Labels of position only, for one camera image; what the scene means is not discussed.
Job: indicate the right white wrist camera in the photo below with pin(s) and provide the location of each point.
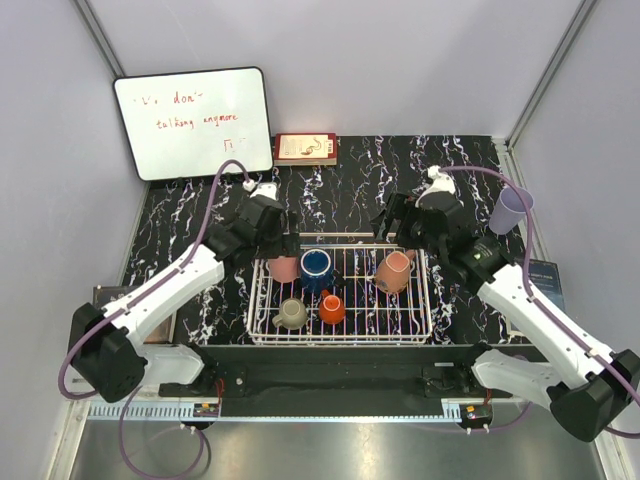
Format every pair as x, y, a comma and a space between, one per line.
441, 181

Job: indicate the lavender plastic cup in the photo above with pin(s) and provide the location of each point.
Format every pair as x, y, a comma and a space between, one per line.
510, 209

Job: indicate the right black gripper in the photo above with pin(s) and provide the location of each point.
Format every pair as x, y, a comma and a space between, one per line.
397, 206

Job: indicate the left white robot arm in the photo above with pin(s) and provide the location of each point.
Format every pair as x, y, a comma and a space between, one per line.
108, 346

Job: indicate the beige ceramic mug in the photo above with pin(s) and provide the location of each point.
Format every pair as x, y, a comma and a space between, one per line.
292, 315

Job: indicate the dark blue book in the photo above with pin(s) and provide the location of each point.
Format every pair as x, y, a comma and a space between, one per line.
545, 276

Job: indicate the blue ceramic mug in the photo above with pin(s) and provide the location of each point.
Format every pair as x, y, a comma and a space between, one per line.
316, 270

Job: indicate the pink plastic cup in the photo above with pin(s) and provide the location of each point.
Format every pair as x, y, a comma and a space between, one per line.
284, 269

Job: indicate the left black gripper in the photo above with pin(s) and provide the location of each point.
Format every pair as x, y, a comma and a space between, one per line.
286, 244

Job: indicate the whiteboard with red writing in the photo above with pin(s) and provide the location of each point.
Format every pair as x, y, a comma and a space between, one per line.
184, 125

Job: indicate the salmon speckled ceramic mug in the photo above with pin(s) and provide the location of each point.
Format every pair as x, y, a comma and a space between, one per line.
393, 272

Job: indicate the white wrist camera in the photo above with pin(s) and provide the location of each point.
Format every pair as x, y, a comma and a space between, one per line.
441, 181
266, 189

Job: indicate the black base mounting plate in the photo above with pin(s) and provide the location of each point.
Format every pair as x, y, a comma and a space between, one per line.
332, 381

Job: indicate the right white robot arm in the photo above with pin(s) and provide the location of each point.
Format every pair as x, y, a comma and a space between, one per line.
584, 383

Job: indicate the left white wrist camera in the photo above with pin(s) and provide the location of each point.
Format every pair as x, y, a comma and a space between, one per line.
266, 189

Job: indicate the orange ceramic mug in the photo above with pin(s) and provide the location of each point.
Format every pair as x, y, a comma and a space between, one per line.
332, 310

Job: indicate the white slotted cable duct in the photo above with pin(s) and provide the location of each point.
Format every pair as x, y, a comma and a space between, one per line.
159, 411

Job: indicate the red book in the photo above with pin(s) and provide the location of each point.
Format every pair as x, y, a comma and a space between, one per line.
305, 149

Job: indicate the white wire dish rack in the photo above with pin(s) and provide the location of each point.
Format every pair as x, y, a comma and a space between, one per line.
373, 318

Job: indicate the Tale of Two Cities book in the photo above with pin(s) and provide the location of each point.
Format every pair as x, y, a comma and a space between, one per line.
162, 334

